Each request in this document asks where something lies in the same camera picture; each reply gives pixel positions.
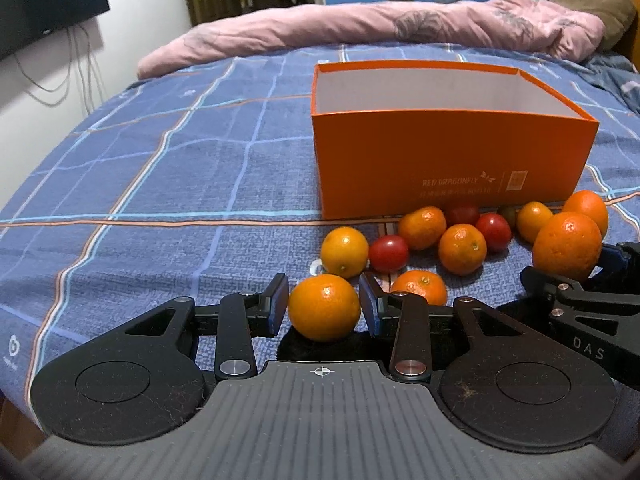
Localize large orange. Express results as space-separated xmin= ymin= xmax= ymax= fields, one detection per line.
xmin=562 ymin=190 xmax=608 ymax=237
xmin=532 ymin=211 xmax=602 ymax=281

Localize small tangerine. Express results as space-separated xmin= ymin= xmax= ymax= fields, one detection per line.
xmin=320 ymin=226 xmax=369 ymax=280
xmin=288 ymin=274 xmax=360 ymax=341
xmin=438 ymin=223 xmax=487 ymax=276
xmin=390 ymin=270 xmax=448 ymax=306
xmin=398 ymin=206 xmax=447 ymax=252

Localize small red tomato left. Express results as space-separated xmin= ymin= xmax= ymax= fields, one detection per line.
xmin=369 ymin=235 xmax=410 ymax=274

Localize yellow-orange tangerine right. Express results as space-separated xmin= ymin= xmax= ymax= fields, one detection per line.
xmin=516 ymin=202 xmax=553 ymax=244

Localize dark green small fruit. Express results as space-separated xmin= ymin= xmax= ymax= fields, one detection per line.
xmin=497 ymin=206 xmax=518 ymax=231

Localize red tomato centre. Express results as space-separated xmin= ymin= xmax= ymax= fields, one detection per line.
xmin=475 ymin=212 xmax=512 ymax=252

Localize red tomato near box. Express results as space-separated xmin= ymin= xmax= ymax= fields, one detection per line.
xmin=444 ymin=203 xmax=480 ymax=226

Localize blue plaid bed sheet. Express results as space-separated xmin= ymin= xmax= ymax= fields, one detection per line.
xmin=1 ymin=44 xmax=639 ymax=412

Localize orange cardboard box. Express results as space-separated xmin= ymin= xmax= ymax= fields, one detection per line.
xmin=310 ymin=60 xmax=599 ymax=220

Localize grey-blue crumpled cloth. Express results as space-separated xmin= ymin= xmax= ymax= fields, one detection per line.
xmin=580 ymin=52 xmax=640 ymax=114

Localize brown pillow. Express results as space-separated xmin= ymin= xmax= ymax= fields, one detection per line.
xmin=552 ymin=0 xmax=637 ymax=51

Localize pink quilt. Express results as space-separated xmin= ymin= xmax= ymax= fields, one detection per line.
xmin=137 ymin=0 xmax=605 ymax=79

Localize hanging television cables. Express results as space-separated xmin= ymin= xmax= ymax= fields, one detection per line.
xmin=12 ymin=23 xmax=106 ymax=116

